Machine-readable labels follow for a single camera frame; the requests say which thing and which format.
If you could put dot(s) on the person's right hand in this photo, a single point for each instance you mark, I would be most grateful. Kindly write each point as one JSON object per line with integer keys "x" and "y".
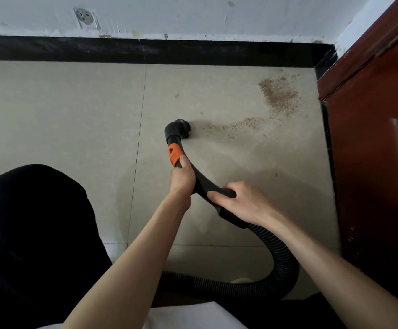
{"x": 250, "y": 203}

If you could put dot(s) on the person's left hand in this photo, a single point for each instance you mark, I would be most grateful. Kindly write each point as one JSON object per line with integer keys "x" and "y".
{"x": 182, "y": 181}

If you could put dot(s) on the brown dirt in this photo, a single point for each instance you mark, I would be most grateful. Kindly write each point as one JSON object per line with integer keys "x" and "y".
{"x": 277, "y": 92}

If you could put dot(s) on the person's left forearm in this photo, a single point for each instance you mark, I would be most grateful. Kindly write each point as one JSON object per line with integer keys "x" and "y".
{"x": 127, "y": 274}

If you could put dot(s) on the person's right forearm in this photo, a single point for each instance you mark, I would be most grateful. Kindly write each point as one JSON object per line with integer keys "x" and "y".
{"x": 346, "y": 280}

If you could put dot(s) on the person's right shoe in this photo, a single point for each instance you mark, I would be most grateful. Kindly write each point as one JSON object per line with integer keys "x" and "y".
{"x": 241, "y": 280}

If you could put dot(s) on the white shirt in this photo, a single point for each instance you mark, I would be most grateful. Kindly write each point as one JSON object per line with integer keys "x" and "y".
{"x": 192, "y": 316}

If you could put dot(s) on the red-brown wooden door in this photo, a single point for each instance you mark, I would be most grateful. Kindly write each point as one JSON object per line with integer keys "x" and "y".
{"x": 373, "y": 150}

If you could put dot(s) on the black baseboard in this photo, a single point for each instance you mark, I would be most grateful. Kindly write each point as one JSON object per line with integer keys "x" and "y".
{"x": 151, "y": 50}

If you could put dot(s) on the black trousers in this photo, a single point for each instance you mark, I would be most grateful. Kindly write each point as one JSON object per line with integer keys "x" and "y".
{"x": 34, "y": 243}

